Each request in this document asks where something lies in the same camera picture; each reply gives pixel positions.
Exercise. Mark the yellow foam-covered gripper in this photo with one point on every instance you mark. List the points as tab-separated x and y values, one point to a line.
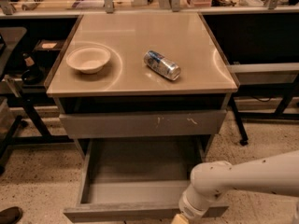
189	211

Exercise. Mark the grey drawer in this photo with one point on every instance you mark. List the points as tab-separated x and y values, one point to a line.
126	179
139	124

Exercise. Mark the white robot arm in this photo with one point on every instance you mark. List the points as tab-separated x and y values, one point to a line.
278	175

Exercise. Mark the grey top drawer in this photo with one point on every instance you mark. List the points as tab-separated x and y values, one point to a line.
139	124

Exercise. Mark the grey drawer cabinet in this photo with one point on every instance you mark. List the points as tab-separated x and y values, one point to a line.
127	84

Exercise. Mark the black table leg with caster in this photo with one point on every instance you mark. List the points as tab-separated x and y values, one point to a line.
239	123

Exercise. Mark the silver blue soda can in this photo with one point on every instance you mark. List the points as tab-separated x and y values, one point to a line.
161	65

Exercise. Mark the black shoe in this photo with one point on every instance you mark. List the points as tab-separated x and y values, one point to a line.
10	215

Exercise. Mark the white paper bowl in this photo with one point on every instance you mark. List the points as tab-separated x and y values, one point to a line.
88	60

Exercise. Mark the dark glass bottle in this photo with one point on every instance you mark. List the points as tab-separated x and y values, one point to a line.
33	74

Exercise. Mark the black side desk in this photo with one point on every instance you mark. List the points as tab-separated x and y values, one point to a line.
11	37

